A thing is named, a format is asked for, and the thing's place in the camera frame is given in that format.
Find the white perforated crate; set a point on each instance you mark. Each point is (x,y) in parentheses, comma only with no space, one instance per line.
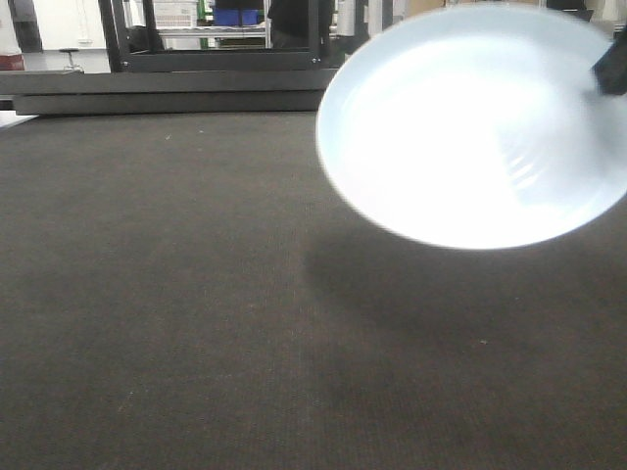
(175,14)

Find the light blue round tray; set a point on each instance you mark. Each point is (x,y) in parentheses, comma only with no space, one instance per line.
(476,127)

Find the blue background crates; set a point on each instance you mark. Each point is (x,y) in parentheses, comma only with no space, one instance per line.
(235,17)

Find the black table edge board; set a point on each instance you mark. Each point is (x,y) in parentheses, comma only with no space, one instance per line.
(64,93)

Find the black round stool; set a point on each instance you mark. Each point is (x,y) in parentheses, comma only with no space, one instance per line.
(72,65)

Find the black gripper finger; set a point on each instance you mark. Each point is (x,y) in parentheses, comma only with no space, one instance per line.
(610,70)

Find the black metal frame rack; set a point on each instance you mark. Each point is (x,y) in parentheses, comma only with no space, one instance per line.
(298,34)

